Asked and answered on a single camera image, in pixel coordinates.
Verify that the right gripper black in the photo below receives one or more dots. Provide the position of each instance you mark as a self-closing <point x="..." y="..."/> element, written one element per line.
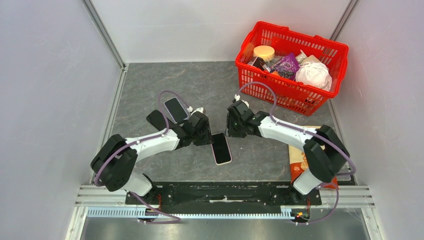
<point x="229" y="130"/>

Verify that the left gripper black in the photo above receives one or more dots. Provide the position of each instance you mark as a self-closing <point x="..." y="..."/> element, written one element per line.
<point x="207" y="139"/>

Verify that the lavender phone case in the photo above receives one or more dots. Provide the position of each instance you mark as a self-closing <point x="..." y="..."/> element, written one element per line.
<point x="176" y="110"/>

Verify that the dark blue smartphone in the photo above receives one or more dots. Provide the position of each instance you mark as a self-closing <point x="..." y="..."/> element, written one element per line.
<point x="176" y="110"/>

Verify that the beige phone case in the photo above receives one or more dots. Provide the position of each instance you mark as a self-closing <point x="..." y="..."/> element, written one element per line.
<point x="222" y="149"/>

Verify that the black phone case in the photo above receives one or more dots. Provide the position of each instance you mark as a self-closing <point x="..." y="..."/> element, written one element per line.
<point x="157" y="120"/>

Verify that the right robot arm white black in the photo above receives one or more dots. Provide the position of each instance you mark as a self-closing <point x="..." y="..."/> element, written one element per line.
<point x="288" y="133"/>

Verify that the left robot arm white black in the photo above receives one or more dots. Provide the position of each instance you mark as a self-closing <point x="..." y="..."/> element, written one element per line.
<point x="114" y="163"/>

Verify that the red plastic shopping basket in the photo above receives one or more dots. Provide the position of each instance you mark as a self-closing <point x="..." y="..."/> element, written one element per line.
<point x="258" y="80"/>

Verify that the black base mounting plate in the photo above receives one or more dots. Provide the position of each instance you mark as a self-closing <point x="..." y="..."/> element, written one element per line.
<point x="218" y="197"/>

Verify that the purple snack packet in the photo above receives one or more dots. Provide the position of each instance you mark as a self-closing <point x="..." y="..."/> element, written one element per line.
<point x="287" y="66"/>

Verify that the cassava chips bag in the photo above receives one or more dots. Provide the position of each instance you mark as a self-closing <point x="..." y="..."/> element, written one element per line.
<point x="298" y="162"/>

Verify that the yellow lid jar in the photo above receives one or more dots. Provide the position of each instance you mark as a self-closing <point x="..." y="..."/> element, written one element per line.
<point x="266" y="52"/>

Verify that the white plastic bag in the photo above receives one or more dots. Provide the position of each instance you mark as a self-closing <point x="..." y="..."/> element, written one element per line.
<point x="314" y="74"/>

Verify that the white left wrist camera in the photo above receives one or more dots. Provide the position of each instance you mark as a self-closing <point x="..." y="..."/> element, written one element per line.
<point x="199" y="109"/>

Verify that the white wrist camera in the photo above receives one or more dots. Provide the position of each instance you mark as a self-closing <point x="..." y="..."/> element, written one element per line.
<point x="238" y="98"/>
<point x="199" y="109"/>

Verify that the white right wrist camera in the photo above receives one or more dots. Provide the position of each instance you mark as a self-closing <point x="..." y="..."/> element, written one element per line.
<point x="238" y="98"/>

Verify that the aluminium frame rail front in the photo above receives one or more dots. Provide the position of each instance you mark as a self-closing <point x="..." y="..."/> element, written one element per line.
<point x="98" y="202"/>

